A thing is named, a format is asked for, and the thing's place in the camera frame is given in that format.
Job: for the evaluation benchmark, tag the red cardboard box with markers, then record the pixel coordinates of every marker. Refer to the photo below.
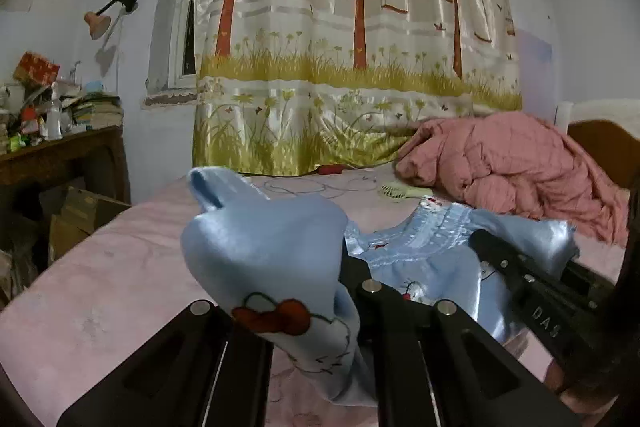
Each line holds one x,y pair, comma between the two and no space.
36,68

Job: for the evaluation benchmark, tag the white window frame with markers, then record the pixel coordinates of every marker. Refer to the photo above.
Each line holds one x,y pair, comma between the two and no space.
182,17

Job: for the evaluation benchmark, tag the white and wooden headboard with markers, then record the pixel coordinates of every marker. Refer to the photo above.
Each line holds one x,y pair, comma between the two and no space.
605,147

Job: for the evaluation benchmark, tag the pink bed sheet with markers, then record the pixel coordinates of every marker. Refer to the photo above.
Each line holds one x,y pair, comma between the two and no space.
125,297

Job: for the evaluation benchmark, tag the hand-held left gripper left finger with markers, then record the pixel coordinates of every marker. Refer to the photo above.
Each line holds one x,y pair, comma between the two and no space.
225,357

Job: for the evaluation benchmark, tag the small red item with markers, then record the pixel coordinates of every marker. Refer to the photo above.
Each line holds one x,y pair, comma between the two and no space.
332,169

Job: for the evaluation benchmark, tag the blue satin cat-print pants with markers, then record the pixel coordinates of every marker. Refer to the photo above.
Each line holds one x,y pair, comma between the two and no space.
270,257

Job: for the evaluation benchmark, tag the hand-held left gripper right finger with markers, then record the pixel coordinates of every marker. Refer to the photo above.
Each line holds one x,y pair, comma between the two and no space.
370,302

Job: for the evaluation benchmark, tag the small green desk item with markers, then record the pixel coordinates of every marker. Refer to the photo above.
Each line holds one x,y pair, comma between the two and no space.
19,142

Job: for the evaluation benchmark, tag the person's right hand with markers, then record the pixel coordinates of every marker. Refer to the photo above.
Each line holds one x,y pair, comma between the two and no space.
585,399

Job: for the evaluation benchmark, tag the clear plastic bottle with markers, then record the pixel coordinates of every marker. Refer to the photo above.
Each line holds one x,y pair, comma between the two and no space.
54,119

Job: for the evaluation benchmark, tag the pink wall lamp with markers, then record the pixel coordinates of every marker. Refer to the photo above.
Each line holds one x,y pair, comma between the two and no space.
97,24

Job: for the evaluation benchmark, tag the stack of books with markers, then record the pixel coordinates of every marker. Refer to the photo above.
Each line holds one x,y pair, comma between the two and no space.
97,112

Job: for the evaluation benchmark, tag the tree-print satin curtain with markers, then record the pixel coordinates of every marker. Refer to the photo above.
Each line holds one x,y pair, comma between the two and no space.
350,32

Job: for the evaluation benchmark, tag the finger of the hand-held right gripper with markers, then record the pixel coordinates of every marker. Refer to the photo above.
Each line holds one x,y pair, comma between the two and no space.
500,259
587,281

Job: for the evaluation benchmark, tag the carved wooden desk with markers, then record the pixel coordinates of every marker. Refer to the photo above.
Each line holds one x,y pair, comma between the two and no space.
60,162

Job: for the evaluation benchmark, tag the brown cardboard box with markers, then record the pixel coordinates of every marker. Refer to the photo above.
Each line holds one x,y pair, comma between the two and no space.
82,222

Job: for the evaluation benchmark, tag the pink checked quilt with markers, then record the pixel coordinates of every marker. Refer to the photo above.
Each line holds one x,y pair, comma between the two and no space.
510,167

